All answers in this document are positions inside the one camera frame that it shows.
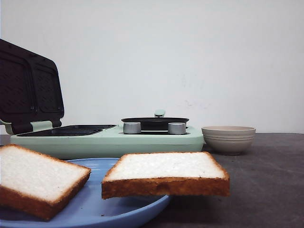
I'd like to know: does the grey table mat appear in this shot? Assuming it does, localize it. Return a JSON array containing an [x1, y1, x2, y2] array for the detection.
[[139, 133, 304, 228]]

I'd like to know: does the mint green breakfast maker base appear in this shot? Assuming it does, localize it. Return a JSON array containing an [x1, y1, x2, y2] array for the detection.
[[10, 125, 204, 160]]

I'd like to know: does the right silver control knob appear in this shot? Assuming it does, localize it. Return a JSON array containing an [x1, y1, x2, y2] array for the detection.
[[168, 122, 186, 135]]

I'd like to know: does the breakfast maker hinged lid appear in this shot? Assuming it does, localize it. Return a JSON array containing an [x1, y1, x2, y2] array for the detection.
[[0, 40, 64, 134]]

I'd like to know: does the black frying pan green handle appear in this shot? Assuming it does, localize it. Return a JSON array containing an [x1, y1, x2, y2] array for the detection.
[[121, 109, 189, 131]]

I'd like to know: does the white bread slice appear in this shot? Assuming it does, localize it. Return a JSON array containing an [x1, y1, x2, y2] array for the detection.
[[0, 144, 91, 220], [102, 152, 230, 199]]

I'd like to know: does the beige ceramic bowl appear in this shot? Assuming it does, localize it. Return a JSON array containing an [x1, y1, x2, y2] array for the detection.
[[201, 126, 256, 155]]

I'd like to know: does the blue plate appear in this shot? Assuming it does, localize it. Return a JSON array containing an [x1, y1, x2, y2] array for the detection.
[[0, 158, 171, 228]]

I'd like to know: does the silver control knob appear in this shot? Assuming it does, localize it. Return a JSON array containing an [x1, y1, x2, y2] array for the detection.
[[168, 122, 186, 135], [123, 122, 141, 134]]

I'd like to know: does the left silver control knob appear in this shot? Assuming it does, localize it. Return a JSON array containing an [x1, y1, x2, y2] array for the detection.
[[123, 122, 141, 134]]

